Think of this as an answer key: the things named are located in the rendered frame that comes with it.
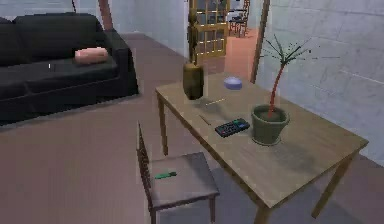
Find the black sofa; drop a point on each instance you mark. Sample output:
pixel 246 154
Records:
pixel 40 80

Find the potted plant with red stem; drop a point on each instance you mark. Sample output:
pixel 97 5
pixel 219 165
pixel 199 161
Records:
pixel 269 126

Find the pink cushion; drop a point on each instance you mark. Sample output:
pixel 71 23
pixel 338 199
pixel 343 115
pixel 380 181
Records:
pixel 90 55

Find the olive tall vase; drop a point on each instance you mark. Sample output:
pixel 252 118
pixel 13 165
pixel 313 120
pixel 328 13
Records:
pixel 193 80

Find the dark pencil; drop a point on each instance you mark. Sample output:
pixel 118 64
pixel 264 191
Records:
pixel 205 120

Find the yellow pencil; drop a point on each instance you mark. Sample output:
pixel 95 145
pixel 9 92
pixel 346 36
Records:
pixel 215 101

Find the wooden glazed door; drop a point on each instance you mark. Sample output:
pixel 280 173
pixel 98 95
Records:
pixel 210 30

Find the light wooden table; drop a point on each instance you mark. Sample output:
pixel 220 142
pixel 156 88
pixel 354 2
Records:
pixel 266 160

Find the green pen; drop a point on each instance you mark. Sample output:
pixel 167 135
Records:
pixel 165 175

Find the black remote control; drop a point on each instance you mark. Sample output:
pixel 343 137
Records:
pixel 232 127

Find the lilac round bowl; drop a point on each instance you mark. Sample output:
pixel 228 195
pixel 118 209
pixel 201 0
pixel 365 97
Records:
pixel 232 83

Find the distant dark wooden chair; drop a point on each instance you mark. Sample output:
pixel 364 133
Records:
pixel 240 18

